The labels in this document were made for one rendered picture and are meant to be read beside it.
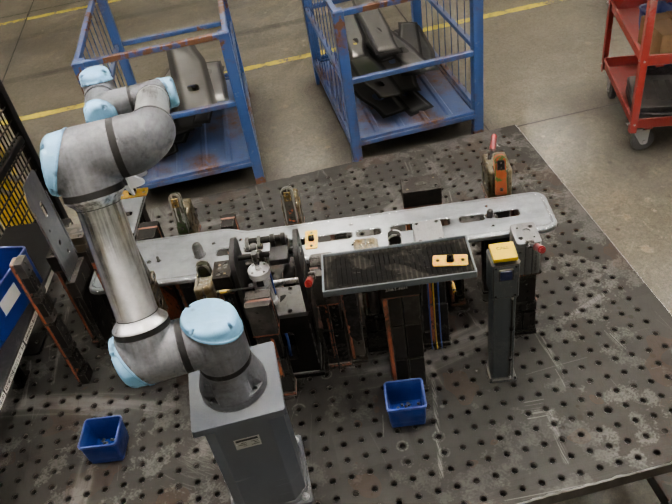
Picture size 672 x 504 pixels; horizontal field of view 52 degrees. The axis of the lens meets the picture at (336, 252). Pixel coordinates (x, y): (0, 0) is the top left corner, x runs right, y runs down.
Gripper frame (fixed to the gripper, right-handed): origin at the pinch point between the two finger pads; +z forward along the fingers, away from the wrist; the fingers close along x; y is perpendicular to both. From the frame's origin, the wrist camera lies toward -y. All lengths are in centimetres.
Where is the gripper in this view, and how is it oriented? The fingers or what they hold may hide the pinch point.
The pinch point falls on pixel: (130, 189)
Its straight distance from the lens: 201.5
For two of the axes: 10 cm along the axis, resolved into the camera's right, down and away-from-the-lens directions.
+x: -0.5, -6.5, 7.6
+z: 1.3, 7.5, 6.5
